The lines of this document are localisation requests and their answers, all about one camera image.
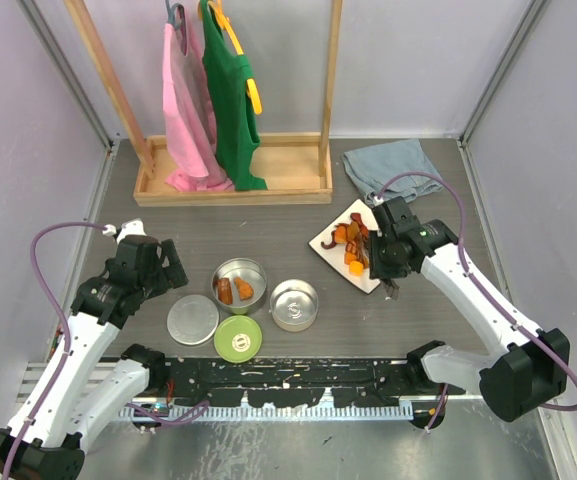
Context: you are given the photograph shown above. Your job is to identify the round steel lid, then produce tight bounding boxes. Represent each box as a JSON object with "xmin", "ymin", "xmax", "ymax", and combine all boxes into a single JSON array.
[{"xmin": 166, "ymin": 295, "xmax": 220, "ymax": 346}]

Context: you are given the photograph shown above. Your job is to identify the brown sausage piece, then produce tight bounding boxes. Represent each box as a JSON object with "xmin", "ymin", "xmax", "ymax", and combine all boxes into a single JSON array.
[{"xmin": 217, "ymin": 278, "xmax": 233, "ymax": 305}]

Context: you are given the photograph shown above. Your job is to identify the large round steel tin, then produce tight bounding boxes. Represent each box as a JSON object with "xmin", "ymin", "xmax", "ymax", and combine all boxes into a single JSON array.
[{"xmin": 211, "ymin": 258, "xmax": 267, "ymax": 315}]

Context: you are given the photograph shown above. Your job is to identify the orange food piece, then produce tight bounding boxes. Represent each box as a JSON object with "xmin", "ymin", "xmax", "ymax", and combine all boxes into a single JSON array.
[{"xmin": 234, "ymin": 277, "xmax": 255, "ymax": 302}]

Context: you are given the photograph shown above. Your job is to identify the green round lid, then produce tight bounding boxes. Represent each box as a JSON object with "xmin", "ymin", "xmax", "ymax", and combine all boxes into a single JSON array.
[{"xmin": 213, "ymin": 315, "xmax": 263, "ymax": 364}]

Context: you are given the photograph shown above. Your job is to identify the small steel bowl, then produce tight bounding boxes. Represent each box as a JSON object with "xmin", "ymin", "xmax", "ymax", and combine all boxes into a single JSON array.
[{"xmin": 269, "ymin": 279, "xmax": 319, "ymax": 333}]

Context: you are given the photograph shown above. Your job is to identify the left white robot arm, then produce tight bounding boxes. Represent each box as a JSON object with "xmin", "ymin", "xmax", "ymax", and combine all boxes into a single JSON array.
[{"xmin": 0, "ymin": 235, "xmax": 188, "ymax": 479}]

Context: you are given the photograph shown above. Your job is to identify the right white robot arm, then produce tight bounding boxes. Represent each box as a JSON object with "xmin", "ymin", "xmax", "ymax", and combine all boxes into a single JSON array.
[{"xmin": 369, "ymin": 197, "xmax": 570, "ymax": 422}]

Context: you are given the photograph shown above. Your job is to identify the food pile on plate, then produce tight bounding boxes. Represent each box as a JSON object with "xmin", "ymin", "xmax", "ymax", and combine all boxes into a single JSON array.
[{"xmin": 320, "ymin": 212, "xmax": 370, "ymax": 277}]

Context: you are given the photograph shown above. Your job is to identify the white square plate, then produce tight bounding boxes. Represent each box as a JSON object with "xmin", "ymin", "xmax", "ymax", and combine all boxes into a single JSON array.
[{"xmin": 309, "ymin": 200, "xmax": 379, "ymax": 294}]

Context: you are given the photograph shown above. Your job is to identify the folded blue towel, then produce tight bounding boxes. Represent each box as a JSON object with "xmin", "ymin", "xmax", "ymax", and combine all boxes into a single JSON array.
[{"xmin": 342, "ymin": 139, "xmax": 443, "ymax": 206}]

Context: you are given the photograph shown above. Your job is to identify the wooden clothes rack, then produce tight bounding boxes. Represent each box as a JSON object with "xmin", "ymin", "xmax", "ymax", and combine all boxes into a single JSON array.
[{"xmin": 65, "ymin": 1, "xmax": 343, "ymax": 207}]

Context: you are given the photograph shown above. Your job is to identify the pink shirt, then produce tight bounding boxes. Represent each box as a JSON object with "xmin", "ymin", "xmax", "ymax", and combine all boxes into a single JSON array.
[{"xmin": 162, "ymin": 24, "xmax": 234, "ymax": 192}]

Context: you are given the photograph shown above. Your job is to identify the green shirt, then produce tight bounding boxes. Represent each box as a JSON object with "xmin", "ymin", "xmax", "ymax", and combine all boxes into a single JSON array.
[{"xmin": 202, "ymin": 4, "xmax": 269, "ymax": 192}]

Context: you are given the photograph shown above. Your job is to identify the grey clothes hanger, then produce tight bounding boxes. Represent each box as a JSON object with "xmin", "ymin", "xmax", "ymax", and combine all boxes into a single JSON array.
[{"xmin": 165, "ymin": 0, "xmax": 188, "ymax": 55}]

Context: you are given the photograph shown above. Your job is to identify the yellow clothes hanger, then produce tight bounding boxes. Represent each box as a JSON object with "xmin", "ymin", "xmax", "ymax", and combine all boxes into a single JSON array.
[{"xmin": 198, "ymin": 1, "xmax": 263, "ymax": 115}]

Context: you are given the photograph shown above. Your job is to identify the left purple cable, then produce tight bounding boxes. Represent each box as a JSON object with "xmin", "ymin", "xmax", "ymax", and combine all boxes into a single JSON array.
[{"xmin": 0, "ymin": 222, "xmax": 211, "ymax": 476}]

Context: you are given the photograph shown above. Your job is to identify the purple cable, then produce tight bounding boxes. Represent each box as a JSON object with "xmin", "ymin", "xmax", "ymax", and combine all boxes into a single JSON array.
[
  {"xmin": 0, "ymin": 222, "xmax": 211, "ymax": 476},
  {"xmin": 375, "ymin": 171, "xmax": 577, "ymax": 431}
]

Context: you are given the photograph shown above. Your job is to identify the white cable duct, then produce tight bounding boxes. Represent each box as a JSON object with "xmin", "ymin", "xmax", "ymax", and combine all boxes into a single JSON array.
[{"xmin": 117, "ymin": 399, "xmax": 415, "ymax": 422}]

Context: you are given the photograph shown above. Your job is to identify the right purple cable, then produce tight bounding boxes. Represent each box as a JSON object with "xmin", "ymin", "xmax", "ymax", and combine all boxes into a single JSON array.
[{"xmin": 375, "ymin": 171, "xmax": 577, "ymax": 431}]

